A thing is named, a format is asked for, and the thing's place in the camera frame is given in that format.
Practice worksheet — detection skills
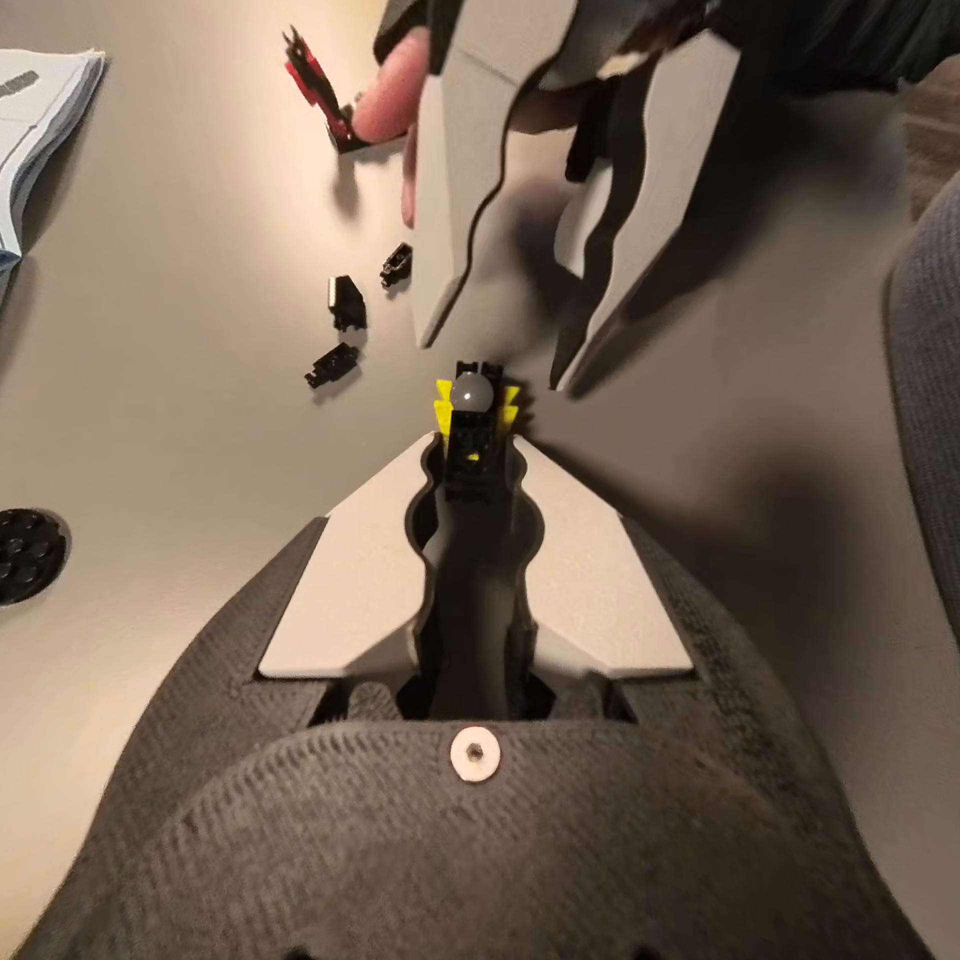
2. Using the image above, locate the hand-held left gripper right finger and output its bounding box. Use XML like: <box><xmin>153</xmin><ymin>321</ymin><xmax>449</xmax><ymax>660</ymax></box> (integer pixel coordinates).
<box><xmin>510</xmin><ymin>433</ymin><xmax>696</xmax><ymax>682</ymax></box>

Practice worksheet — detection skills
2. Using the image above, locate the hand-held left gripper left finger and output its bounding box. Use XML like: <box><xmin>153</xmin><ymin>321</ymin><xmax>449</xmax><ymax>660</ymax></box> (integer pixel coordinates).
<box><xmin>257</xmin><ymin>430</ymin><xmax>451</xmax><ymax>680</ymax></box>

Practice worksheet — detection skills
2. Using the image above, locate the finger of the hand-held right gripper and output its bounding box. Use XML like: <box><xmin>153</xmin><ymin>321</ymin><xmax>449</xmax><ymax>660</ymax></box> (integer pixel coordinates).
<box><xmin>412</xmin><ymin>0</ymin><xmax>580</xmax><ymax>351</ymax></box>
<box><xmin>549</xmin><ymin>33</ymin><xmax>745</xmax><ymax>393</ymax></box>

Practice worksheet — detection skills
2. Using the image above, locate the red and black lego piece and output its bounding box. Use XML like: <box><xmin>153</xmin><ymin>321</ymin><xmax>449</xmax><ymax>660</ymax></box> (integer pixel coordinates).
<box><xmin>282</xmin><ymin>24</ymin><xmax>358</xmax><ymax>156</ymax></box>

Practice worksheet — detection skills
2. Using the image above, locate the partly built lego model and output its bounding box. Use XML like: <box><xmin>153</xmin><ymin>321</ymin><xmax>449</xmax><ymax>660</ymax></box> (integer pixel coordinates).
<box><xmin>433</xmin><ymin>360</ymin><xmax>526</xmax><ymax>505</ymax></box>

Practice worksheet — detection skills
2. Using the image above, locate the round black lego plate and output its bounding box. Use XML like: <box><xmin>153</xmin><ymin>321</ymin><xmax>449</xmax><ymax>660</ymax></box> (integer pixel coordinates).
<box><xmin>0</xmin><ymin>507</ymin><xmax>69</xmax><ymax>606</ymax></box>

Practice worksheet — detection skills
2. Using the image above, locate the lego instruction booklet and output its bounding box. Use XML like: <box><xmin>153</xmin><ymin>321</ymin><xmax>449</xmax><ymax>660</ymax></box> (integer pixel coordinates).
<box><xmin>0</xmin><ymin>48</ymin><xmax>108</xmax><ymax>260</ymax></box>

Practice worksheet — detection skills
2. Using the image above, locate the person's right hand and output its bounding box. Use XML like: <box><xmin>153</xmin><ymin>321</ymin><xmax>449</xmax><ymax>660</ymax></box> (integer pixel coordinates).
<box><xmin>351</xmin><ymin>33</ymin><xmax>430</xmax><ymax>230</ymax></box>

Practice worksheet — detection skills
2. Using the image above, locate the grey fabric chair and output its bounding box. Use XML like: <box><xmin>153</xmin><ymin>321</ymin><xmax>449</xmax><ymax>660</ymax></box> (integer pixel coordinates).
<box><xmin>883</xmin><ymin>171</ymin><xmax>960</xmax><ymax>609</ymax></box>

